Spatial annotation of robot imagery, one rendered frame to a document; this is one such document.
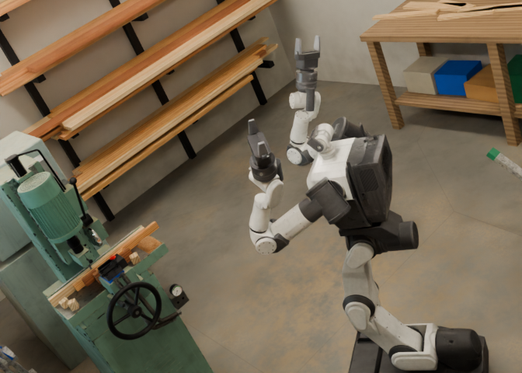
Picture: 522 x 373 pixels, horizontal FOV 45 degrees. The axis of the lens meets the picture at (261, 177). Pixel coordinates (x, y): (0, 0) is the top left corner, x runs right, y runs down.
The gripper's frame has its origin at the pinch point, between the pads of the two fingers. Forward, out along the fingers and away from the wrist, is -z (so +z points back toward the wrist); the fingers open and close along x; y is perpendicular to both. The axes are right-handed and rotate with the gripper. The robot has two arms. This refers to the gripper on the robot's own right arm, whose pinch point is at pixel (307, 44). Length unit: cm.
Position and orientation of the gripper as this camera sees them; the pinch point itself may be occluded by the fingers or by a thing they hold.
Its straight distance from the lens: 264.5
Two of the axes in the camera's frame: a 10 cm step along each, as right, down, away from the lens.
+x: -7.6, 2.3, -6.1
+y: -6.5, -2.9, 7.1
